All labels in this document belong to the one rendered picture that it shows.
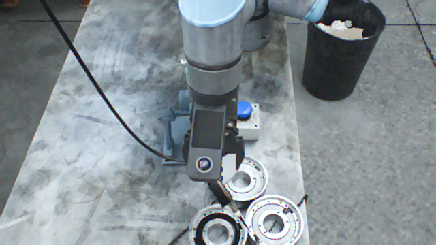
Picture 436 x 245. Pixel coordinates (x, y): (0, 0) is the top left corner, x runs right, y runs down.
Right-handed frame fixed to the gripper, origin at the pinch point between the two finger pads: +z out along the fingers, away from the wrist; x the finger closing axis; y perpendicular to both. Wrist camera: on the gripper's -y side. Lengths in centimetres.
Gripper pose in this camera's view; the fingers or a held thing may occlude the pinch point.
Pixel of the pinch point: (213, 182)
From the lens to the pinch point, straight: 67.1
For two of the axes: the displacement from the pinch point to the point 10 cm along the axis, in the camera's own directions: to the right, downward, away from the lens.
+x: -10.0, -0.4, 0.4
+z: 0.0, 7.2, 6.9
